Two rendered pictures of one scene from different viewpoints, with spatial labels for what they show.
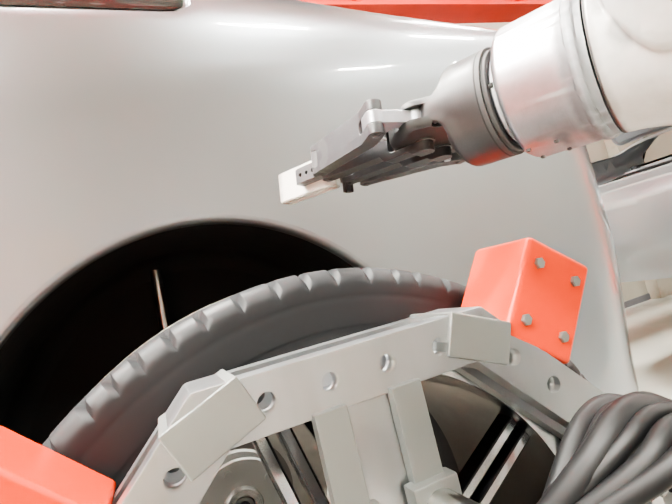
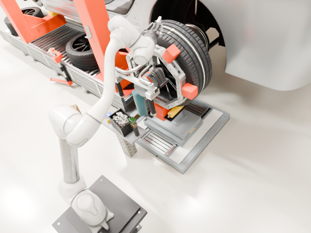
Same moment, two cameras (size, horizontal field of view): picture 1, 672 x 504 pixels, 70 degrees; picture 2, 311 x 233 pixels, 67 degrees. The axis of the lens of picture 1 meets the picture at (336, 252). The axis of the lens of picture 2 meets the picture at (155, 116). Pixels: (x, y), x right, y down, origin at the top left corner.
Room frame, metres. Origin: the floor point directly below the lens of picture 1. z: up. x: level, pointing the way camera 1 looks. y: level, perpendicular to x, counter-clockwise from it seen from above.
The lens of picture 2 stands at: (-0.14, -1.35, 1.95)
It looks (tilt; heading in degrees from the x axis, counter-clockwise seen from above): 46 degrees down; 72
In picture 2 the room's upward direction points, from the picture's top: 12 degrees counter-clockwise
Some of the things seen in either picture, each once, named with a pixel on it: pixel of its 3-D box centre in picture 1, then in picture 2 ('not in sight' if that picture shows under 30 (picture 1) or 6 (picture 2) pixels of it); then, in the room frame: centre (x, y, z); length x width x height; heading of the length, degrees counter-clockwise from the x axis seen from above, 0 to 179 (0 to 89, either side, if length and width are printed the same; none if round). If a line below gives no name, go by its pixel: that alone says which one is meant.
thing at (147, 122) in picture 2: not in sight; (172, 122); (0.50, 0.12, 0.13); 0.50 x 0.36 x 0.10; 112
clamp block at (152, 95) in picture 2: not in sight; (152, 92); (0.24, -0.22, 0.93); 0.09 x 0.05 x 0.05; 22
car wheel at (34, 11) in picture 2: not in sight; (25, 20); (-0.62, 3.55, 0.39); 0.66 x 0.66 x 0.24
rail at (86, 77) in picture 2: not in sight; (64, 66); (-0.30, 1.71, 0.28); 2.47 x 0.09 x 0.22; 112
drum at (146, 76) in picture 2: not in sight; (149, 82); (0.30, -0.01, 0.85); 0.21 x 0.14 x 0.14; 22
